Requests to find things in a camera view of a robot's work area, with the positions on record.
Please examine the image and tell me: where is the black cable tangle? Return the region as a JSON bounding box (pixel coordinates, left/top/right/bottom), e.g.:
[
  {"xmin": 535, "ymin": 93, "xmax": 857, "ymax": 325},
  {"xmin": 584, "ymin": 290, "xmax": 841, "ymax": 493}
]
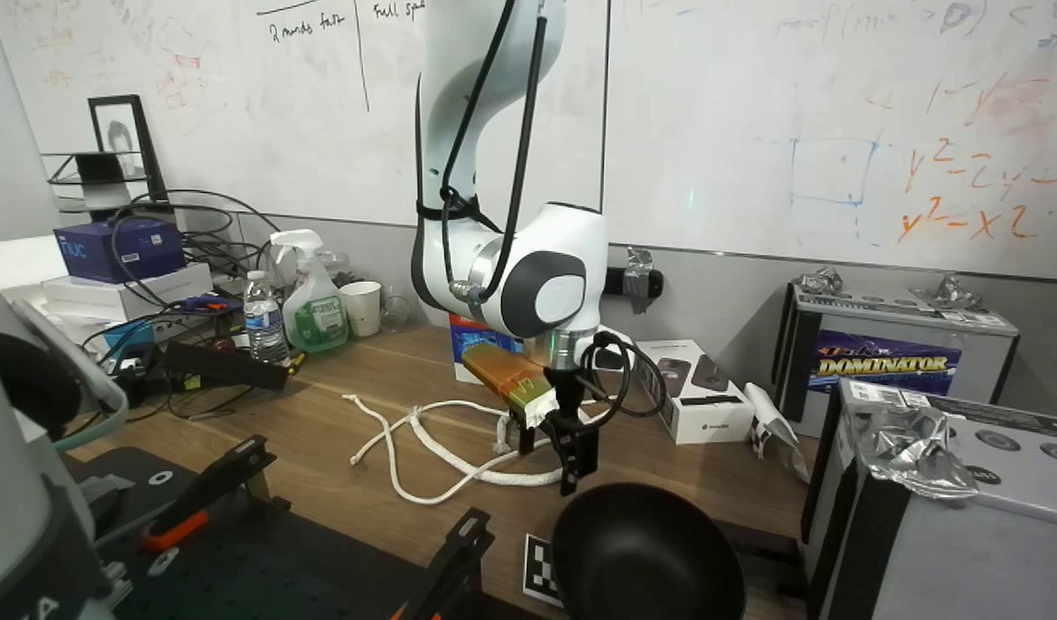
[{"xmin": 102, "ymin": 187, "xmax": 286, "ymax": 312}]

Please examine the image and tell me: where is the grey Dominator battery box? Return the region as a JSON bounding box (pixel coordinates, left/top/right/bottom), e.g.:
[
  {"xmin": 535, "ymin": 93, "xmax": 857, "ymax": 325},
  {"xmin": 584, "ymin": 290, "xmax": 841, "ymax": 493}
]
[{"xmin": 770, "ymin": 280, "xmax": 1027, "ymax": 442}]

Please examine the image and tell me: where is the black white fiducial tag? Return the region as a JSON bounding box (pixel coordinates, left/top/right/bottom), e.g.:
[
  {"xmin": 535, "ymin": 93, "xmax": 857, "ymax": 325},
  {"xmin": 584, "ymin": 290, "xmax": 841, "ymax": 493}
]
[{"xmin": 516, "ymin": 526, "xmax": 568, "ymax": 610}]

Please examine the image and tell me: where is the black platform board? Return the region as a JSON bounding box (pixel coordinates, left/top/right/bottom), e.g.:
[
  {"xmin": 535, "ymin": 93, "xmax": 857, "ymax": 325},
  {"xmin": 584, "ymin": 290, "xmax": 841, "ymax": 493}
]
[{"xmin": 69, "ymin": 446, "xmax": 529, "ymax": 620}]

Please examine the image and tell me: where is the long black tool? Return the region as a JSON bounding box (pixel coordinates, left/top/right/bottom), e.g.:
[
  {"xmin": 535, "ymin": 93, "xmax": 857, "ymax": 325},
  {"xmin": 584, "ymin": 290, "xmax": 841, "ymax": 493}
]
[{"xmin": 143, "ymin": 338, "xmax": 295, "ymax": 397}]

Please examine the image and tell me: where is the white flat box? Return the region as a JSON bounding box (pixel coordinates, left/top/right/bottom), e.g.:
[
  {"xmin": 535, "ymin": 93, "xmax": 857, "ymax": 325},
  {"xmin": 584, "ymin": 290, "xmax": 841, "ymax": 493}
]
[{"xmin": 16, "ymin": 259, "xmax": 218, "ymax": 349}]

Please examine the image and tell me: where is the clear water bottle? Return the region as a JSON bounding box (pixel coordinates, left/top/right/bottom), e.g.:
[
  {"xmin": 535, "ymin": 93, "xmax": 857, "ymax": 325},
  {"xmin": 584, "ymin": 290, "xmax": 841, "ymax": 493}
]
[{"xmin": 241, "ymin": 269, "xmax": 289, "ymax": 369}]

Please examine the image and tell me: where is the long crumpled foil piece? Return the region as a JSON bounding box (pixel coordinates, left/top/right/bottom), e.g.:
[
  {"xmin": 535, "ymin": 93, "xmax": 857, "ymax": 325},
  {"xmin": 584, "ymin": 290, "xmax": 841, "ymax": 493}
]
[{"xmin": 740, "ymin": 379, "xmax": 817, "ymax": 487}]

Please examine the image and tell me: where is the thick white braided rope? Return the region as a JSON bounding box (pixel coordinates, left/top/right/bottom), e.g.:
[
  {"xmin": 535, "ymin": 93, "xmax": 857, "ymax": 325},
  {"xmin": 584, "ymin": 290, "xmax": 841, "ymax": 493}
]
[{"xmin": 407, "ymin": 397, "xmax": 570, "ymax": 493}]

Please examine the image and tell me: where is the black picture frame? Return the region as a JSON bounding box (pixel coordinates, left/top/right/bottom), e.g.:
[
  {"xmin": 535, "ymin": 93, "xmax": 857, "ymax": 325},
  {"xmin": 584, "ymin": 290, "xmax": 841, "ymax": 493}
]
[{"xmin": 84, "ymin": 90, "xmax": 173, "ymax": 209}]

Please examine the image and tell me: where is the green spray bottle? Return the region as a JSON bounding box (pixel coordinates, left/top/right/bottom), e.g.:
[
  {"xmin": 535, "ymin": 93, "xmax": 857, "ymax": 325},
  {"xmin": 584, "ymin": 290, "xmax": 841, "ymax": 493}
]
[{"xmin": 264, "ymin": 226, "xmax": 353, "ymax": 360}]

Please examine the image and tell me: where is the white whiteboard panel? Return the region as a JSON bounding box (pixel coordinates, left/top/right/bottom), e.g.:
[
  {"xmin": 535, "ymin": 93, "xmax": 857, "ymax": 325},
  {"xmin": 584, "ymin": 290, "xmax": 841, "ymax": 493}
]
[
  {"xmin": 0, "ymin": 0, "xmax": 609, "ymax": 244},
  {"xmin": 603, "ymin": 0, "xmax": 1057, "ymax": 285}
]

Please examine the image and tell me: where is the large crumpled foil sheet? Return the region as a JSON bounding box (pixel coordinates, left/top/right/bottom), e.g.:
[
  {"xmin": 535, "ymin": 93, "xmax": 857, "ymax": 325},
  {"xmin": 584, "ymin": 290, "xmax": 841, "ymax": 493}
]
[{"xmin": 850, "ymin": 387, "xmax": 993, "ymax": 505}]

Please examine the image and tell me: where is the white paper cup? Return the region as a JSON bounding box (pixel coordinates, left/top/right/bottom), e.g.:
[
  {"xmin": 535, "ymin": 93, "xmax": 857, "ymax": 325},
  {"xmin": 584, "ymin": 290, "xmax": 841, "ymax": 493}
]
[{"xmin": 337, "ymin": 280, "xmax": 387, "ymax": 341}]

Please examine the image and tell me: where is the dark blue cardboard box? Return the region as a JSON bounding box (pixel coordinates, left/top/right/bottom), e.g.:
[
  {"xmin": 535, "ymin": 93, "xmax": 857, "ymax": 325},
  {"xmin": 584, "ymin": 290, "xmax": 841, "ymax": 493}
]
[{"xmin": 53, "ymin": 215, "xmax": 189, "ymax": 285}]

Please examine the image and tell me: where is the white camera product box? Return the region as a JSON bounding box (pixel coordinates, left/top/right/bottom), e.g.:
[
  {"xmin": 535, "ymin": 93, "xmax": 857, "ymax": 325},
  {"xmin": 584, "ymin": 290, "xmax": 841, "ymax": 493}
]
[{"xmin": 631, "ymin": 335, "xmax": 762, "ymax": 451}]

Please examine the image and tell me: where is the blue snack variety box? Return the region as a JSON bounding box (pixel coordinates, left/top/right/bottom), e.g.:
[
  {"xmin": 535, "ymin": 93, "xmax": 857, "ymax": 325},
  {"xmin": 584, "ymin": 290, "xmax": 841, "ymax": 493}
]
[{"xmin": 443, "ymin": 312, "xmax": 535, "ymax": 388}]

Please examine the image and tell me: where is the thin white rope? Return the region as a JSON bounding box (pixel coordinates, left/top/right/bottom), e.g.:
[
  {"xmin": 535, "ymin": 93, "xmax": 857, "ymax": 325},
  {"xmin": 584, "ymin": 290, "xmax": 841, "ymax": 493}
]
[{"xmin": 341, "ymin": 388, "xmax": 527, "ymax": 511}]

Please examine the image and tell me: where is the yellow wrist camera bar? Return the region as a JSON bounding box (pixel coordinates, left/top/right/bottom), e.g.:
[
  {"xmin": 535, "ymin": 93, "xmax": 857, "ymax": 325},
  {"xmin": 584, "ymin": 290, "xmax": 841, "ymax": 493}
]
[{"xmin": 462, "ymin": 341, "xmax": 562, "ymax": 432}]

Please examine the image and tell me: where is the black bar clamp orange trigger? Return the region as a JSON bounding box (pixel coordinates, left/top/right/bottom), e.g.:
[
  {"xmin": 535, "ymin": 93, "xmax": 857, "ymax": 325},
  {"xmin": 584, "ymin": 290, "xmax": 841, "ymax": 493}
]
[
  {"xmin": 139, "ymin": 432, "xmax": 282, "ymax": 556},
  {"xmin": 387, "ymin": 505, "xmax": 500, "ymax": 620}
]

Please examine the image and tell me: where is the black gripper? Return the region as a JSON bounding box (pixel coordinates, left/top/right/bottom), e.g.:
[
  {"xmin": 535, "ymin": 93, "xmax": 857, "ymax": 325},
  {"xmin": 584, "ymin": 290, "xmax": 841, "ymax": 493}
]
[{"xmin": 514, "ymin": 363, "xmax": 607, "ymax": 501}]

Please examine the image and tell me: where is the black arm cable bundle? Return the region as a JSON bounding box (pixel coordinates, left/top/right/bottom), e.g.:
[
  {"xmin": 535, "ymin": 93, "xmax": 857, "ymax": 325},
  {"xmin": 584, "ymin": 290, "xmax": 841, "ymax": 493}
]
[{"xmin": 437, "ymin": 0, "xmax": 550, "ymax": 309}]

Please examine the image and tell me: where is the plain grey battery box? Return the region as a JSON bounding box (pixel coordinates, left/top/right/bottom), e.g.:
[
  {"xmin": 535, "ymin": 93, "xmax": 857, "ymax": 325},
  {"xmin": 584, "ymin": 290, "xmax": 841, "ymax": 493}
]
[{"xmin": 800, "ymin": 377, "xmax": 1057, "ymax": 620}]

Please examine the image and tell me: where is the grey rounded machine housing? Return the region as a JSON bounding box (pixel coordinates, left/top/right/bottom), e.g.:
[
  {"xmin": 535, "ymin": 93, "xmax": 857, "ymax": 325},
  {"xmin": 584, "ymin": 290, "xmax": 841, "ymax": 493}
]
[{"xmin": 0, "ymin": 280, "xmax": 134, "ymax": 620}]

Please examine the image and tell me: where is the black round bowl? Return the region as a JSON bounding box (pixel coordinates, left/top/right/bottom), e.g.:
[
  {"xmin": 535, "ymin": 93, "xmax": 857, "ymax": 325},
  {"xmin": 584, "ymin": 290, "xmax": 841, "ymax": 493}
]
[{"xmin": 549, "ymin": 478, "xmax": 749, "ymax": 620}]

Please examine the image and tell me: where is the small crumpled foil piece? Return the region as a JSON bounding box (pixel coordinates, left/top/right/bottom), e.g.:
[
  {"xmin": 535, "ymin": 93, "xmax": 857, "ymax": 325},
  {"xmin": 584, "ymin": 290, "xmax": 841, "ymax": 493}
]
[{"xmin": 790, "ymin": 264, "xmax": 850, "ymax": 306}]

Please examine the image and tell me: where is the black wall fixture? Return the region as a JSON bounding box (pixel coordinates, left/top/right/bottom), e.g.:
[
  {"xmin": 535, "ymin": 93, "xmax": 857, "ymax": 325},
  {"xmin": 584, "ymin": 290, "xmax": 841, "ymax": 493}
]
[{"xmin": 603, "ymin": 262, "xmax": 667, "ymax": 316}]

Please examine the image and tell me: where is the wide crumpled foil piece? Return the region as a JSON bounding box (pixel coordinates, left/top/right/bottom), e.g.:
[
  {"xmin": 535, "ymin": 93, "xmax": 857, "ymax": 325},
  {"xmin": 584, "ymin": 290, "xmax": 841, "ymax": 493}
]
[{"xmin": 908, "ymin": 271, "xmax": 995, "ymax": 321}]

